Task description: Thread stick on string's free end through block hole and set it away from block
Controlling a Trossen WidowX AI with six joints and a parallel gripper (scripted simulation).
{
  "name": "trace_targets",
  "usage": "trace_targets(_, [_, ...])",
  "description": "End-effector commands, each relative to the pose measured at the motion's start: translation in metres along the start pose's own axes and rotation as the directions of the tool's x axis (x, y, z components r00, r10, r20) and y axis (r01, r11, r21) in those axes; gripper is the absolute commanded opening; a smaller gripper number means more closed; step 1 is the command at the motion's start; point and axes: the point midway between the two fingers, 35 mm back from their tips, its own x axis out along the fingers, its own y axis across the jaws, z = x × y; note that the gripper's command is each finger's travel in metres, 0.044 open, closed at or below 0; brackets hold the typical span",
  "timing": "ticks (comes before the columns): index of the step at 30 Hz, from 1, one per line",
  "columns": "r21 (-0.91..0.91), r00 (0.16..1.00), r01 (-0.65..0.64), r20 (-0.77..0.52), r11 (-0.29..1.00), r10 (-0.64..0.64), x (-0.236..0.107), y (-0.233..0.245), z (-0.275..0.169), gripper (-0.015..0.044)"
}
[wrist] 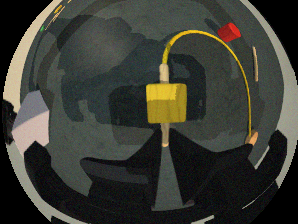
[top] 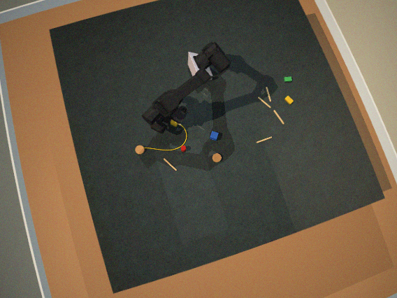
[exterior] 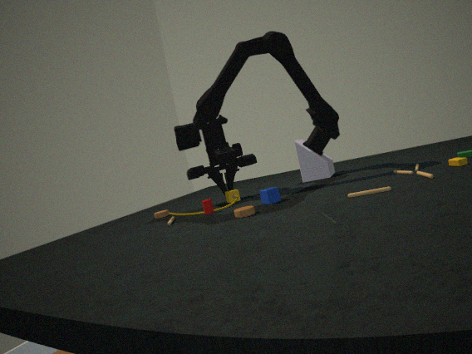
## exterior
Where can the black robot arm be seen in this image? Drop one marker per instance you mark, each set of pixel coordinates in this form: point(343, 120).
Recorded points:
point(324, 117)

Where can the green block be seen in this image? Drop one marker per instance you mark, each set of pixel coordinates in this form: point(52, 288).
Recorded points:
point(465, 154)

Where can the round wooden button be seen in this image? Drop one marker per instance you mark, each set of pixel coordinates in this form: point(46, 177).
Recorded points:
point(161, 214)

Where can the orange flat disc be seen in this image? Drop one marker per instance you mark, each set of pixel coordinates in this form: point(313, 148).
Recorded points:
point(244, 211)

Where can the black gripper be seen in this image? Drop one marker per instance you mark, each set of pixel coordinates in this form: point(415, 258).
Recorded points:
point(213, 171)

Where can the blue cube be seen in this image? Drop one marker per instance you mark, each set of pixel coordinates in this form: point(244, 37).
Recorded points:
point(270, 195)

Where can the red cylinder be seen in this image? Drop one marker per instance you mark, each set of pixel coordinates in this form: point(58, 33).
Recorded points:
point(208, 207)

